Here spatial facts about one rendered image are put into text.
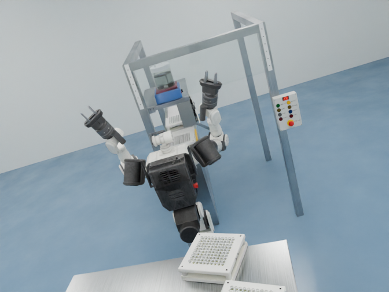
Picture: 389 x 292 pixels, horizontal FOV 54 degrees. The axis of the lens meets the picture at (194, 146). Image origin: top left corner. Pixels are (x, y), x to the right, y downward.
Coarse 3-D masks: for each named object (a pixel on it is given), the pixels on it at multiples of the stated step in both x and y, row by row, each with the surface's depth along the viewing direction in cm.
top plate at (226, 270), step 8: (240, 240) 173; (192, 248) 178; (208, 248) 175; (232, 248) 170; (240, 248) 171; (232, 256) 166; (184, 264) 170; (192, 264) 168; (200, 264) 167; (208, 264) 165; (216, 264) 164; (224, 264) 163; (232, 264) 161; (192, 272) 166; (200, 272) 164; (208, 272) 162; (216, 272) 160; (224, 272) 158
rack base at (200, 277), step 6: (246, 246) 177; (240, 252) 173; (240, 258) 170; (234, 264) 167; (240, 264) 169; (234, 270) 164; (186, 276) 169; (192, 276) 168; (198, 276) 167; (204, 276) 166; (210, 276) 165; (216, 276) 164; (222, 276) 163; (234, 276) 162; (204, 282) 166; (210, 282) 165; (216, 282) 163; (222, 282) 162
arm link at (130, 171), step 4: (124, 164) 216; (128, 164) 214; (132, 164) 213; (136, 164) 214; (124, 168) 215; (128, 168) 213; (132, 168) 213; (136, 168) 214; (124, 172) 215; (128, 172) 213; (132, 172) 213; (136, 172) 214; (124, 176) 214; (128, 176) 213; (132, 176) 213; (136, 176) 214; (124, 180) 214; (128, 180) 213; (132, 180) 213; (136, 180) 214
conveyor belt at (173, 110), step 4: (168, 108) 423; (172, 108) 419; (176, 108) 415; (168, 112) 410; (172, 112) 407; (176, 112) 403; (168, 116) 398; (188, 128) 351; (192, 128) 348; (172, 132) 354; (176, 132) 351; (180, 132) 348; (184, 132) 345
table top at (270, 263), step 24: (144, 264) 189; (168, 264) 184; (264, 264) 166; (288, 264) 162; (72, 288) 188; (96, 288) 183; (120, 288) 179; (144, 288) 174; (168, 288) 170; (192, 288) 166; (216, 288) 162; (288, 288) 151
